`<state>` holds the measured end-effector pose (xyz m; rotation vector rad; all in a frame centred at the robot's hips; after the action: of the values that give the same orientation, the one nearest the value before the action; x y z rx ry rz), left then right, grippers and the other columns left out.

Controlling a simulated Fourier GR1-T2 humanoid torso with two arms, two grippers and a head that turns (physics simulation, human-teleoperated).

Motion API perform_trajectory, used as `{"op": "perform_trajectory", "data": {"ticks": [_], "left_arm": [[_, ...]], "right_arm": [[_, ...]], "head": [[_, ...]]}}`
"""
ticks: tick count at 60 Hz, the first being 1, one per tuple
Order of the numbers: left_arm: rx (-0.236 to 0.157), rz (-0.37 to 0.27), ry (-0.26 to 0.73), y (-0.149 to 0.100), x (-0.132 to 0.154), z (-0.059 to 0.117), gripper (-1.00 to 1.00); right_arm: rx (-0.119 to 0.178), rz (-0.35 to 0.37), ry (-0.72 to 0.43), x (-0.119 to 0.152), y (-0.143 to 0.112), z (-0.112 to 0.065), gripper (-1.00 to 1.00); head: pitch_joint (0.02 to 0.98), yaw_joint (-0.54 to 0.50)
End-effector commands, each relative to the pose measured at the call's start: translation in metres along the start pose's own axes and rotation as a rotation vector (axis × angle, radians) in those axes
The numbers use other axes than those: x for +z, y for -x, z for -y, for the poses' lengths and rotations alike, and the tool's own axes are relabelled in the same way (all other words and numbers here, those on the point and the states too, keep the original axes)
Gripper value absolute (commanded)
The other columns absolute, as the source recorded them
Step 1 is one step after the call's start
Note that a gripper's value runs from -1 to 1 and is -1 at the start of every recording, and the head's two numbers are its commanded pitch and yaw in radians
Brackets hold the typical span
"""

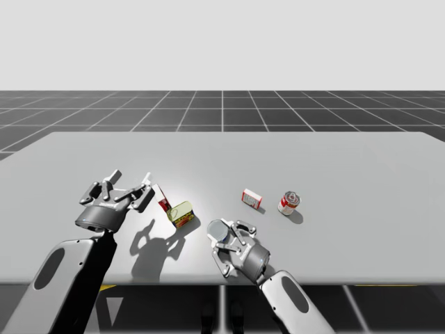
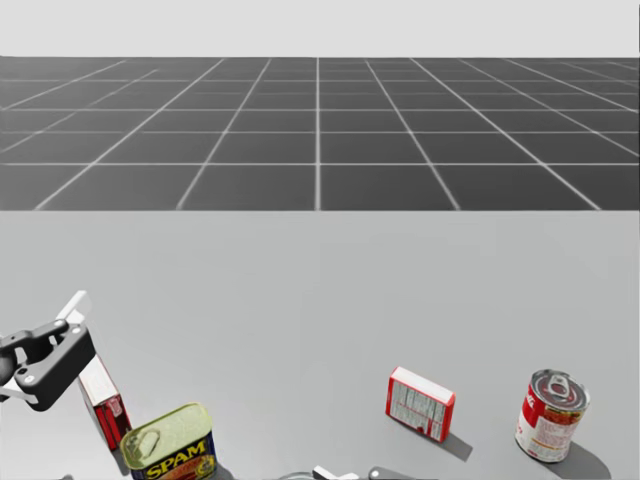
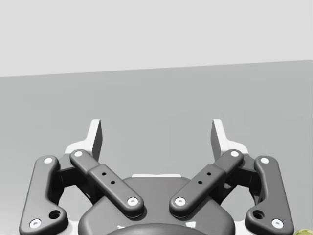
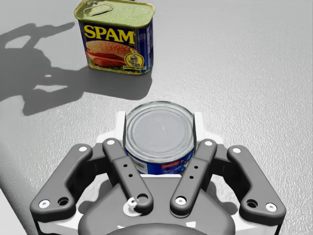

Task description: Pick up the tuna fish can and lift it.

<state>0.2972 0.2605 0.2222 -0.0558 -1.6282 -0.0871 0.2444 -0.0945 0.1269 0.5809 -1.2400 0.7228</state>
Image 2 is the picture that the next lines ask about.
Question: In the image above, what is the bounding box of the green and blue rectangular can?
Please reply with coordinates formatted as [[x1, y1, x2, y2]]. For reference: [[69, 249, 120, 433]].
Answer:
[[119, 401, 219, 480]]

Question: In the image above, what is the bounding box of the red and white can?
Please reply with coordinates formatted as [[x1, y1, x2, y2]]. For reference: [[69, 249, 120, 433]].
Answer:
[[514, 368, 592, 464]]

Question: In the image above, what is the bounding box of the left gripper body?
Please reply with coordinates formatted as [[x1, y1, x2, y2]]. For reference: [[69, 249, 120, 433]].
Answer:
[[0, 348, 18, 385]]

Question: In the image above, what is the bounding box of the red and white carton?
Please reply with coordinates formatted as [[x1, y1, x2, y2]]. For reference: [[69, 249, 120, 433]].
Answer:
[[385, 365, 457, 444]]

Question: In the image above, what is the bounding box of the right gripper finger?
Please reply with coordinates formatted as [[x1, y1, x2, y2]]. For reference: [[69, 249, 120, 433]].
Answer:
[[312, 464, 402, 480]]

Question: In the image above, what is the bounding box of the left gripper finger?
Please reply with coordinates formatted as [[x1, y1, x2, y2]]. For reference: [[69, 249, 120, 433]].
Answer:
[[0, 289, 97, 413]]

